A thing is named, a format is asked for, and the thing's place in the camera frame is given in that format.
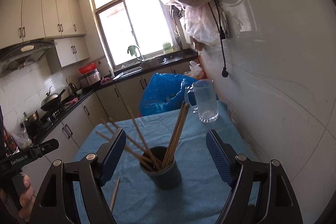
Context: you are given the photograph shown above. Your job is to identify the dark grey utensil holder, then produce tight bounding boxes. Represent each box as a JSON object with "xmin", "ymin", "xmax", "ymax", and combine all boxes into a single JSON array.
[{"xmin": 139, "ymin": 146, "xmax": 182, "ymax": 190}]

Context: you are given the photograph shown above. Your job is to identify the black power plug cable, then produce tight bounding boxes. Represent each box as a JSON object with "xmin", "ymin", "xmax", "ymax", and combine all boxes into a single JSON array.
[{"xmin": 207, "ymin": 2, "xmax": 230, "ymax": 79}]

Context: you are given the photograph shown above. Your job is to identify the blue table cloth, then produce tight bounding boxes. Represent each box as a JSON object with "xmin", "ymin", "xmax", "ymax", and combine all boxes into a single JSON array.
[{"xmin": 74, "ymin": 102, "xmax": 256, "ymax": 223}]

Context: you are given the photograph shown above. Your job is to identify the range hood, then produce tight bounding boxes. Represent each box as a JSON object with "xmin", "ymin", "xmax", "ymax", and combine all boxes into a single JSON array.
[{"xmin": 1, "ymin": 40, "xmax": 55, "ymax": 77}]

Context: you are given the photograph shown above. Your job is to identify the bamboo chopstick six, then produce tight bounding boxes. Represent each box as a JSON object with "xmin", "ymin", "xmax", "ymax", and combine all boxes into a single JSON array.
[{"xmin": 108, "ymin": 117, "xmax": 162, "ymax": 166}]

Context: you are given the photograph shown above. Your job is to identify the steel cooking pot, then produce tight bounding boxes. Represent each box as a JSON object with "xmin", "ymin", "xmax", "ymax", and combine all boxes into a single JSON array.
[{"xmin": 23, "ymin": 111, "xmax": 41, "ymax": 137}]

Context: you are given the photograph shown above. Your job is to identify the lower kitchen cabinets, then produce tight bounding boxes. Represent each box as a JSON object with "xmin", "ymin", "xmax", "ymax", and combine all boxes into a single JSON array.
[{"xmin": 20, "ymin": 54, "xmax": 199, "ymax": 193}]

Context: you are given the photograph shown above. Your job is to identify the bamboo chopstick two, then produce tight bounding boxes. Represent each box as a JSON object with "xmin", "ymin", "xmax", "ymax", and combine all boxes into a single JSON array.
[{"xmin": 94, "ymin": 130, "xmax": 156, "ymax": 171}]

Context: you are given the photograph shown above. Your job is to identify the bamboo chopstick three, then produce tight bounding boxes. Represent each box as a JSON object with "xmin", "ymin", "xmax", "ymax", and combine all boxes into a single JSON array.
[{"xmin": 162, "ymin": 101, "xmax": 186, "ymax": 169}]

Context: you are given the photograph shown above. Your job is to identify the blue plastic bag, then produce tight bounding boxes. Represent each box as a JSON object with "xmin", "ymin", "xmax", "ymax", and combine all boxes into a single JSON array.
[{"xmin": 139, "ymin": 73, "xmax": 197, "ymax": 117}]

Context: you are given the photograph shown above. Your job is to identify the electric kettle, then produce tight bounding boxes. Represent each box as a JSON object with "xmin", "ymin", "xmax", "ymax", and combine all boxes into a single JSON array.
[{"xmin": 68, "ymin": 83, "xmax": 77, "ymax": 97}]

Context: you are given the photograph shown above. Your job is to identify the kitchen window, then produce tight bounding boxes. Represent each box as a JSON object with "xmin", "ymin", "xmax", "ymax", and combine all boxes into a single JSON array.
[{"xmin": 92, "ymin": 0, "xmax": 177, "ymax": 70}]

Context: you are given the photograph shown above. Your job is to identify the bamboo chopstick eight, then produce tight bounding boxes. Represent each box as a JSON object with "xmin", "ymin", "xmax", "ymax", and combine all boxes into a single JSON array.
[{"xmin": 109, "ymin": 177, "xmax": 121, "ymax": 212}]

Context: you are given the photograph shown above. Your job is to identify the upper kitchen cabinets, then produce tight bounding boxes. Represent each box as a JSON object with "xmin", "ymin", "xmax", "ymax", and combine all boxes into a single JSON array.
[{"xmin": 1, "ymin": 0, "xmax": 89, "ymax": 73}]

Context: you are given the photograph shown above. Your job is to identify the bamboo chopstick one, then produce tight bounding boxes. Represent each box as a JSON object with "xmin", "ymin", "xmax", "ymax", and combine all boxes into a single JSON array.
[{"xmin": 100, "ymin": 118, "xmax": 163, "ymax": 171}]

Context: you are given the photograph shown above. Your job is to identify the kitchen cabinets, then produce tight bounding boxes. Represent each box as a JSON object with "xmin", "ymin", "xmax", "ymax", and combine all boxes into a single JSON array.
[
  {"xmin": 20, "ymin": 54, "xmax": 199, "ymax": 193},
  {"xmin": 1, "ymin": 0, "xmax": 89, "ymax": 73}
]

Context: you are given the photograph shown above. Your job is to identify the translucent pink plastic bag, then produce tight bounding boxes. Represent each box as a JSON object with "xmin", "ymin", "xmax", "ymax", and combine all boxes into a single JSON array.
[{"xmin": 184, "ymin": 4, "xmax": 220, "ymax": 47}]

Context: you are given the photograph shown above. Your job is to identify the bamboo chopstick seven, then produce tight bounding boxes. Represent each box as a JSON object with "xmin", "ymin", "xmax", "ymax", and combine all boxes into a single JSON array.
[{"xmin": 126, "ymin": 106, "xmax": 162, "ymax": 170}]

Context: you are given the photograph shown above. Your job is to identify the black wok with handle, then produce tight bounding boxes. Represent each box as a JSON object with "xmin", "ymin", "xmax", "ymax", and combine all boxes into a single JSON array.
[{"xmin": 41, "ymin": 88, "xmax": 67, "ymax": 112}]

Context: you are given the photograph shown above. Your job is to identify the bamboo chopstick four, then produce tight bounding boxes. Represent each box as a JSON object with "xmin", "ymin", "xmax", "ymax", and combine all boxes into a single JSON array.
[{"xmin": 166, "ymin": 103, "xmax": 189, "ymax": 168}]

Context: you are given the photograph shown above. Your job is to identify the red plastic basin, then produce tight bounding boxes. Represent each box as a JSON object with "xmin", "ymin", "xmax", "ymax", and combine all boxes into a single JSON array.
[{"xmin": 78, "ymin": 62, "xmax": 96, "ymax": 75}]

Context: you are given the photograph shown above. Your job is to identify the person left hand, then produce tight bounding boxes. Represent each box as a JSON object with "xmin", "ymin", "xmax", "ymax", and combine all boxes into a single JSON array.
[{"xmin": 0, "ymin": 173, "xmax": 35, "ymax": 223}]

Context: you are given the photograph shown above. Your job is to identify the clear glass mug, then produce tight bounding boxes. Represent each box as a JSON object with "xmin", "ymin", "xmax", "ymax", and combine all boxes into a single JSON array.
[{"xmin": 185, "ymin": 79, "xmax": 219, "ymax": 123}]

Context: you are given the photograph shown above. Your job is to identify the sink faucet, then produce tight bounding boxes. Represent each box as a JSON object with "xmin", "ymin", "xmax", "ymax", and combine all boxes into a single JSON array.
[{"xmin": 127, "ymin": 45, "xmax": 145, "ymax": 62}]

